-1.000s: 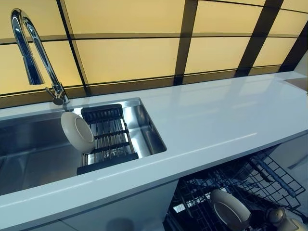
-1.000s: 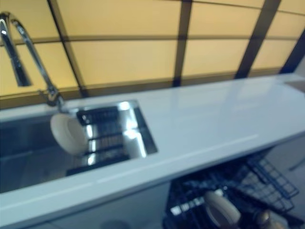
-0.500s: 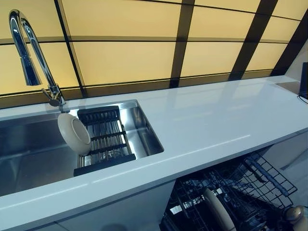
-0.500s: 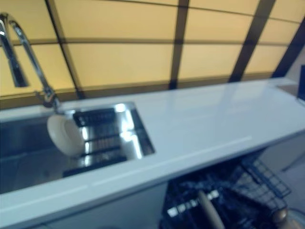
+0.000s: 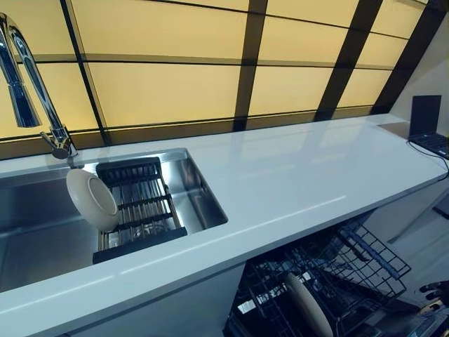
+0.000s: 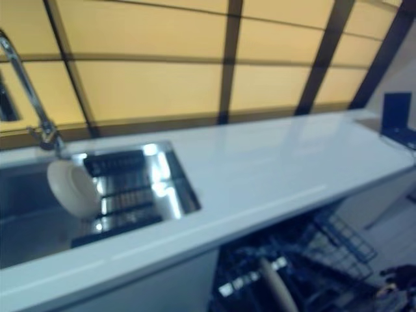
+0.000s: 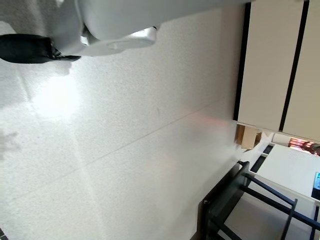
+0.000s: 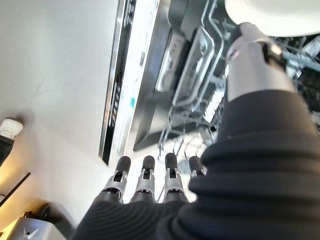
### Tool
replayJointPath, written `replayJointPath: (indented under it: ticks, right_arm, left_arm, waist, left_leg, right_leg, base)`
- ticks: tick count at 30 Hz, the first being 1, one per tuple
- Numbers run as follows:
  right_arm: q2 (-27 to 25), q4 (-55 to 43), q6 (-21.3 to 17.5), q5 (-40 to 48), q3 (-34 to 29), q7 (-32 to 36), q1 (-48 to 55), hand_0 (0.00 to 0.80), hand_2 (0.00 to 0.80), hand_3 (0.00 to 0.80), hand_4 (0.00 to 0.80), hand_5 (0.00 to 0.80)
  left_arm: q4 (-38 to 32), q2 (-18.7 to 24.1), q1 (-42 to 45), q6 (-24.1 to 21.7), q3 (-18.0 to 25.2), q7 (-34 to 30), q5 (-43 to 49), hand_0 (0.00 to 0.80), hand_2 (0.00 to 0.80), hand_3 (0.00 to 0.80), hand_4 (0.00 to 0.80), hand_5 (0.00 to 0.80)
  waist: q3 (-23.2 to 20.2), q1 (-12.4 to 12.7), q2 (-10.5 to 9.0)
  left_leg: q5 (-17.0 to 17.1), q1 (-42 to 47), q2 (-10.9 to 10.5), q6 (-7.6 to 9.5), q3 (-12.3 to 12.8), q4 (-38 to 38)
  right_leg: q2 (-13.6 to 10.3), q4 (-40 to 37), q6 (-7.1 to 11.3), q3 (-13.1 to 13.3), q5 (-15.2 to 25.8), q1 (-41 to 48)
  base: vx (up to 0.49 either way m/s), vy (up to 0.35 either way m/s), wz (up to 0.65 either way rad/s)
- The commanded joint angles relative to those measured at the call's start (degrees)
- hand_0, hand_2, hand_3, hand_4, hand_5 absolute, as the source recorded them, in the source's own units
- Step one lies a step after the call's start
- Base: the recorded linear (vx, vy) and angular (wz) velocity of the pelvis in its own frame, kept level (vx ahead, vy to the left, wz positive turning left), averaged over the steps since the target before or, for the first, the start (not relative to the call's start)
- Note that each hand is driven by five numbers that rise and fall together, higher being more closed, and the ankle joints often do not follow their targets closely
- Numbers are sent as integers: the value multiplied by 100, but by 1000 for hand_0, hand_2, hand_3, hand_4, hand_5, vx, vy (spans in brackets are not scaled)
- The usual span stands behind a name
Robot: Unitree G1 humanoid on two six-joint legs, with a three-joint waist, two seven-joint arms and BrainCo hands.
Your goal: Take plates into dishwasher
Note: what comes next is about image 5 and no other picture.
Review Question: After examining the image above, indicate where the black wire mesh dishwasher basket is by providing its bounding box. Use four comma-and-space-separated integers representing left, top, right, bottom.
324, 220, 413, 303

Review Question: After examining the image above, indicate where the black laptop cable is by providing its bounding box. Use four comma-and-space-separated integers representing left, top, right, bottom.
406, 139, 449, 180

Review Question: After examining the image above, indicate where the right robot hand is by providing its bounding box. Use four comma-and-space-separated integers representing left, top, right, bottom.
419, 279, 449, 302

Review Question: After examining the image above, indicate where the built-in dishwasher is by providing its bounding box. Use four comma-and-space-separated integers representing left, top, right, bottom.
224, 219, 449, 337

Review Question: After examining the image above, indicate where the black dish drying rack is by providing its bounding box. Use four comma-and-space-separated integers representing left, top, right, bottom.
92, 156, 188, 265

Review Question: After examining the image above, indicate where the stainless steel kitchen sink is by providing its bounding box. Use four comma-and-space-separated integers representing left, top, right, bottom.
0, 147, 229, 293

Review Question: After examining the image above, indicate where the white cabinet side panel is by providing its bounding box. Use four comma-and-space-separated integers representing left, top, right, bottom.
363, 185, 449, 244

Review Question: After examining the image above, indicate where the cream ceramic plate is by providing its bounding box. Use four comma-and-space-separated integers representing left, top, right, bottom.
66, 168, 120, 233
284, 272, 334, 337

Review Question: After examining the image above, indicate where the chrome pull-down kitchen faucet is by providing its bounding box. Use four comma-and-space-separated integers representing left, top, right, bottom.
0, 13, 79, 160

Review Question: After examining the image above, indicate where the dark open laptop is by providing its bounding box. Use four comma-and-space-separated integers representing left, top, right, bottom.
408, 95, 449, 157

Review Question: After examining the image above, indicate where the black tined dishwasher plate rack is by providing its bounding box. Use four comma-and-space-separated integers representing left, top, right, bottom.
226, 258, 422, 337

